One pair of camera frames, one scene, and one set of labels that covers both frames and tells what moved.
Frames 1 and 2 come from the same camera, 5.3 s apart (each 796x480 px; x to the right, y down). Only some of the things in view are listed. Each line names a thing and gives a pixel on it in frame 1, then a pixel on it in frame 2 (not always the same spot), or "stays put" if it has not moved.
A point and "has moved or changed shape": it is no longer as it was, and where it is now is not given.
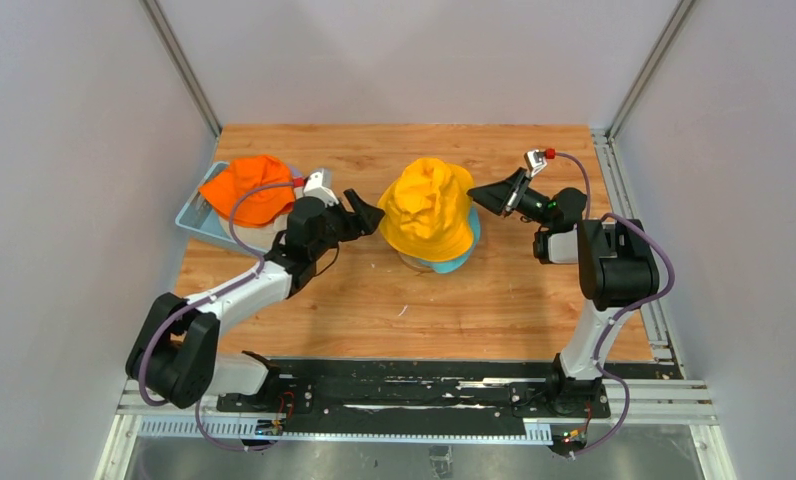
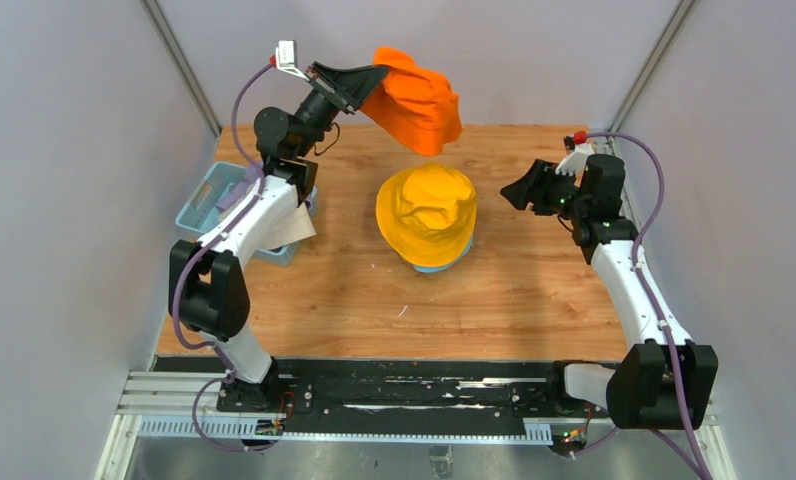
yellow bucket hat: (428, 213) stays put
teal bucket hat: (454, 264) has moved or changed shape
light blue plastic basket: (202, 217) stays put
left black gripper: (363, 219) -> (349, 88)
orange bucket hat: (264, 206) -> (413, 103)
